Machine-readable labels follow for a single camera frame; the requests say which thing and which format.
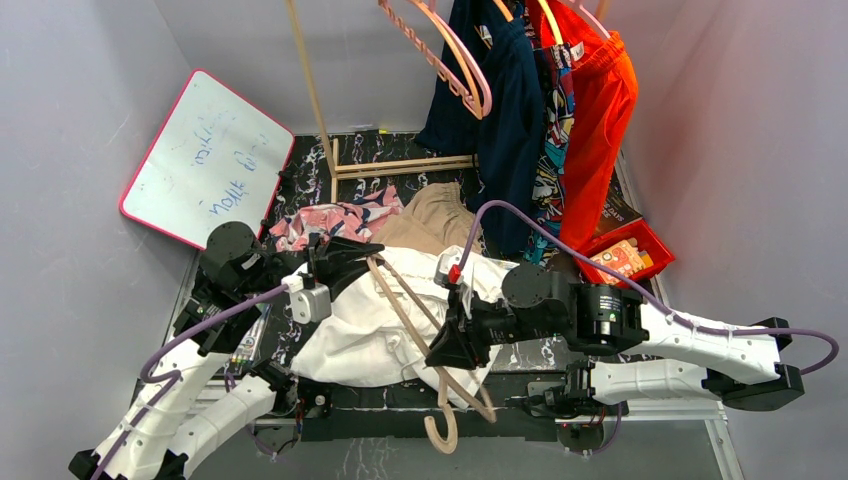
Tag colourful print hanging shorts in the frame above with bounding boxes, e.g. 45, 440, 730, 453
525, 26, 575, 237

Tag pink and orange hanger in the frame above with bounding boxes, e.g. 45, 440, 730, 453
377, 0, 493, 120

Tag pink shark print shorts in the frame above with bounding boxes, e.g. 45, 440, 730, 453
269, 186, 404, 251

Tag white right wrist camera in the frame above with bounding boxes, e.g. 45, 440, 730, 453
433, 245, 474, 288

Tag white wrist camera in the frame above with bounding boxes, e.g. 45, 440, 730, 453
433, 245, 474, 288
281, 273, 332, 325

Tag orange hanging shorts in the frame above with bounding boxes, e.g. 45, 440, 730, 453
527, 1, 639, 248

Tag beige shorts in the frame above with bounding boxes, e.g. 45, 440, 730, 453
370, 182, 474, 255

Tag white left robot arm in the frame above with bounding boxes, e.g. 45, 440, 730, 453
69, 221, 382, 479

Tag wooden clothes rack frame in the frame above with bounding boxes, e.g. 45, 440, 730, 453
284, 0, 478, 203

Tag light wooden hanger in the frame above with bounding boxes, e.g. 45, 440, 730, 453
366, 254, 497, 455

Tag red plastic bin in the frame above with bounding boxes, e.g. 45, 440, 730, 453
578, 219, 676, 282

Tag white shorts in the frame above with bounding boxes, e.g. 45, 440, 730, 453
289, 246, 519, 410

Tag pink framed whiteboard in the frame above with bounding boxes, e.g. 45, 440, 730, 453
119, 69, 295, 249

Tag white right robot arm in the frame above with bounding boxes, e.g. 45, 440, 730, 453
425, 264, 805, 418

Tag coloured marker pack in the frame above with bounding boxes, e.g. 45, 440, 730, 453
230, 308, 270, 367

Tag navy blue hanging shorts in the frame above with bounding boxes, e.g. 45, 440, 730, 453
416, 1, 545, 215

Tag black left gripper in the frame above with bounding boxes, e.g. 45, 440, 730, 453
241, 235, 387, 301

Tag dark book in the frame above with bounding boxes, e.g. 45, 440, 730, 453
593, 173, 643, 237

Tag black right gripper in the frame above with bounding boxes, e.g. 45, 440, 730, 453
424, 285, 565, 369

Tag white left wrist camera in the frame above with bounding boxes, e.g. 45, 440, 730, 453
281, 273, 332, 325

